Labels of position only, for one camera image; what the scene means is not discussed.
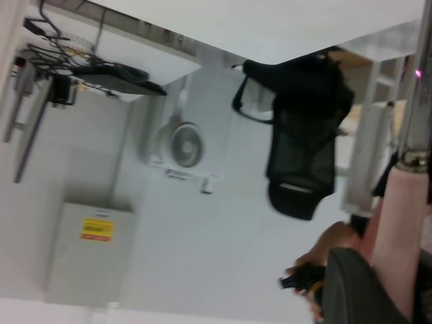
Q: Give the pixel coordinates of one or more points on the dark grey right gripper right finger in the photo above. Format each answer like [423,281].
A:
[426,290]

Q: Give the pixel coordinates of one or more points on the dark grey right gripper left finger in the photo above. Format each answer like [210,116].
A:
[357,293]

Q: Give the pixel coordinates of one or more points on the bystander bare hand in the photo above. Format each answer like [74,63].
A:
[334,239]

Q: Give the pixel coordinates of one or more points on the small black handheld object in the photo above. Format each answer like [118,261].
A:
[303,278]

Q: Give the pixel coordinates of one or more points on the black mesh office chair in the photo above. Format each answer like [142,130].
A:
[303,135]

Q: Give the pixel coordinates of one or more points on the white round fan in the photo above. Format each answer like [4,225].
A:
[185,143]

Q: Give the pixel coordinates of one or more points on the yellow warning sticker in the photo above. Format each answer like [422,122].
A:
[97,229]

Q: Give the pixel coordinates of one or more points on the grey metal electrical box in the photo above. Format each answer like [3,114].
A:
[87,263]

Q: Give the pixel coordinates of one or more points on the black flat electronic device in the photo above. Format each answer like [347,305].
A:
[121,82]

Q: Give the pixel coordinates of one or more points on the white desk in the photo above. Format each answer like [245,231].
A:
[145,50]

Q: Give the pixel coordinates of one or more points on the black power adapter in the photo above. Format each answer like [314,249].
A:
[62,91]

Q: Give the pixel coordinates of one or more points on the white shelving frame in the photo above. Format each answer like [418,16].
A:
[368,135]

